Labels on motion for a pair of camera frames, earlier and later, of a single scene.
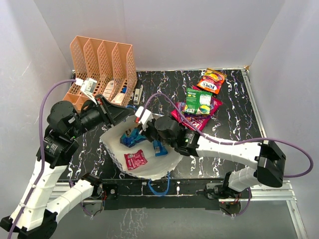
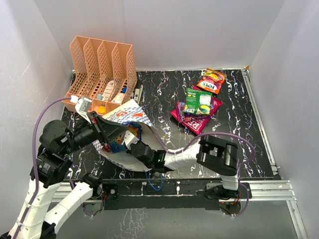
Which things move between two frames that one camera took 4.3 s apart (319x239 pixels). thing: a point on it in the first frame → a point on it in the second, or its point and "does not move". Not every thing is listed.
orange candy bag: (212, 79) does not move
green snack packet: (198, 102) does not move
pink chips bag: (177, 114) → (197, 125)
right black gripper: (145, 132) → (128, 151)
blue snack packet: (129, 138) → (115, 147)
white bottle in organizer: (108, 89) does not move
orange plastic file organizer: (112, 65) does not move
